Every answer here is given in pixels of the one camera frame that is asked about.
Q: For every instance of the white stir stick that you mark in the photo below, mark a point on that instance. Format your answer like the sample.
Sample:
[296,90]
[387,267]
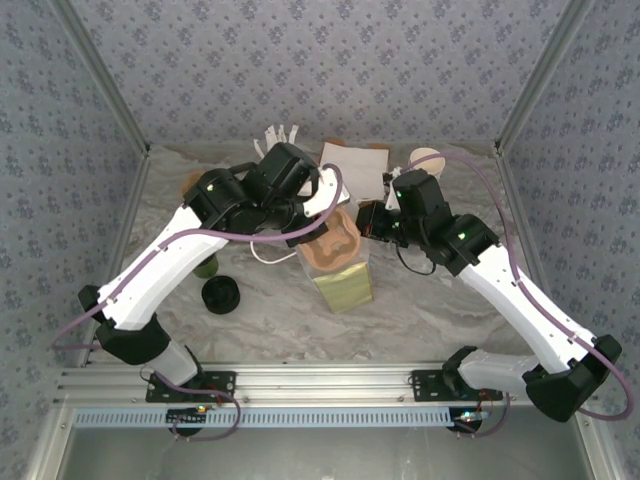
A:
[259,146]
[282,132]
[293,132]
[270,134]

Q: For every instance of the green paper coffee cup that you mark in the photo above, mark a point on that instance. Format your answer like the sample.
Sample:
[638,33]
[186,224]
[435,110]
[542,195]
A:
[207,269]

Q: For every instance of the single brown pulp cup carrier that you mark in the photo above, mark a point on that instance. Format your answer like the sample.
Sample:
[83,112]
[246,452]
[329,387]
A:
[330,250]

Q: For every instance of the white yellow paper bag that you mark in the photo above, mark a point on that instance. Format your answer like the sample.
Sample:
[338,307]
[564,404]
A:
[345,290]

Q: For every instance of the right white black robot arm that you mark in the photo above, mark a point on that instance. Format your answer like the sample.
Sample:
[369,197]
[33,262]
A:
[525,305]

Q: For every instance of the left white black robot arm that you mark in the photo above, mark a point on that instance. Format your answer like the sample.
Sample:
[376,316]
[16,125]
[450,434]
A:
[150,270]

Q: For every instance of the cream paper cup stack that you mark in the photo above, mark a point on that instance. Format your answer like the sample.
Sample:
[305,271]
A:
[425,152]

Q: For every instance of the brown pulp cup carrier stack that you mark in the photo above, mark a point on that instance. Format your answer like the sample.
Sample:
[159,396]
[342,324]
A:
[190,182]

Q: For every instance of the stack of white napkins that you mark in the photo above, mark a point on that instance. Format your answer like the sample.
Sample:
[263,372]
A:
[380,146]

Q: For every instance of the black lid stack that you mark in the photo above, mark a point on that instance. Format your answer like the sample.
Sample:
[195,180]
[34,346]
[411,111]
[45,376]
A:
[221,295]

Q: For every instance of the small LED circuit board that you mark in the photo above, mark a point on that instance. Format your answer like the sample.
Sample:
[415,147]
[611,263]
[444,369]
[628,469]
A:
[467,417]
[187,414]

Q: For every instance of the metal base panel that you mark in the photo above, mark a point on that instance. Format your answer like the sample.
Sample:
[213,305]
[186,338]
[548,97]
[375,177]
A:
[320,455]

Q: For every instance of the aluminium frame post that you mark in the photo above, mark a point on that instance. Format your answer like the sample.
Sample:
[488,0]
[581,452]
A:
[545,75]
[100,75]

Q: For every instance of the aluminium mounting rail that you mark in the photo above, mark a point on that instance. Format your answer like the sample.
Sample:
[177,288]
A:
[320,382]

